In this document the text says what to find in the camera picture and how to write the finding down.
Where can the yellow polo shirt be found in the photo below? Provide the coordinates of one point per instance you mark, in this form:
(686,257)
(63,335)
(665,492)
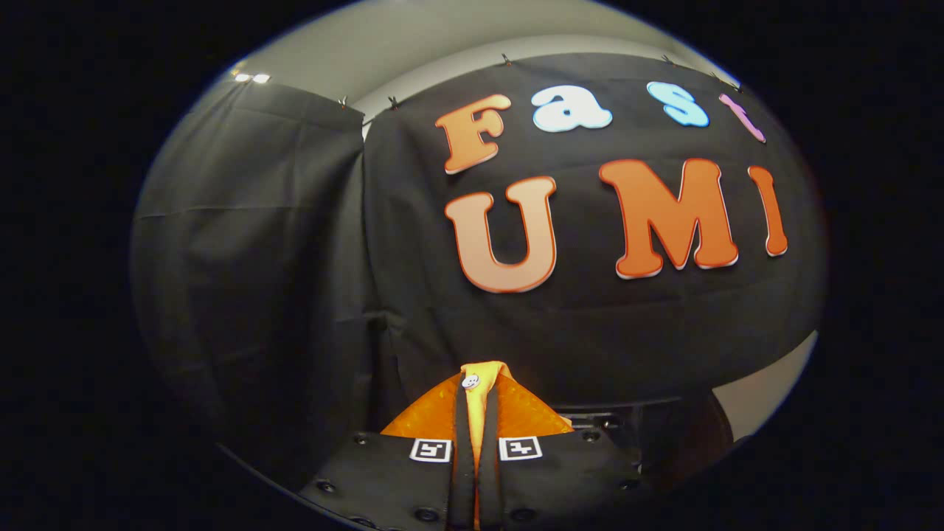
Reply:
(479,413)

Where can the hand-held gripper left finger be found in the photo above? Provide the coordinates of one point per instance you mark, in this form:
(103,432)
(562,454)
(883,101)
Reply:
(461,457)

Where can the black backdrop cloth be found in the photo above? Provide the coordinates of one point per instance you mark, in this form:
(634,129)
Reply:
(258,258)

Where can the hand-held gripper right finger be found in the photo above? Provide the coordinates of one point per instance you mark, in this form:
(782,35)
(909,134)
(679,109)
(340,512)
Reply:
(488,457)

